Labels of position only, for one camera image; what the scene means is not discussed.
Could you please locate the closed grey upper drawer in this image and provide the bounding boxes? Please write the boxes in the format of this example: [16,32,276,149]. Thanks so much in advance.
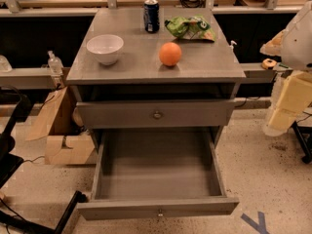
[77,99,234,129]

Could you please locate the orange fruit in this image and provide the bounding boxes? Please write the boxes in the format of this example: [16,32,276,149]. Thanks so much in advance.
[159,42,181,66]

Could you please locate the open grey lower drawer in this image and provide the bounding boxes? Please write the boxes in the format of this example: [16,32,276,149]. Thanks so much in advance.
[78,128,239,220]

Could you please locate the grey drawer cabinet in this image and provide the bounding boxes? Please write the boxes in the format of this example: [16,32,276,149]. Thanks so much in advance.
[66,8,245,140]

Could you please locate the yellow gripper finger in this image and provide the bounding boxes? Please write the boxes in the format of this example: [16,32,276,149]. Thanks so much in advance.
[262,71,312,137]
[259,30,284,57]

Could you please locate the black chair frame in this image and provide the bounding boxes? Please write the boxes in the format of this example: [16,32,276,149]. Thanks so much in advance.
[0,85,87,234]

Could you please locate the green chip bag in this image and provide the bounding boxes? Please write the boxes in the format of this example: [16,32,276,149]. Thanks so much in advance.
[165,15,215,42]

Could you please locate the cardboard box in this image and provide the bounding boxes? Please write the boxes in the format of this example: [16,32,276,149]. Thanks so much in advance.
[26,76,95,165]

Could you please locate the black stand leg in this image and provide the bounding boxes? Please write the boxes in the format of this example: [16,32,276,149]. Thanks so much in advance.
[292,122,312,164]

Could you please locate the clear plastic bottle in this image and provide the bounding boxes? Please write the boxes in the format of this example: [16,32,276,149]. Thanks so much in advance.
[48,51,63,75]

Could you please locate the tape roll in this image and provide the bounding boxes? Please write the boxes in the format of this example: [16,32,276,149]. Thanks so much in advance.
[261,58,277,69]

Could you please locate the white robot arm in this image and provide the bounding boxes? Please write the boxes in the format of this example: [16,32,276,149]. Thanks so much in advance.
[260,1,312,137]

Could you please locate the blue soda can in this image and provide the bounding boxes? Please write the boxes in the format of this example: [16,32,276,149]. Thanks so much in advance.
[143,0,160,33]

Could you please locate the white bowl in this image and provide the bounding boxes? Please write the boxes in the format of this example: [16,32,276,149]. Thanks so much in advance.
[87,34,124,65]

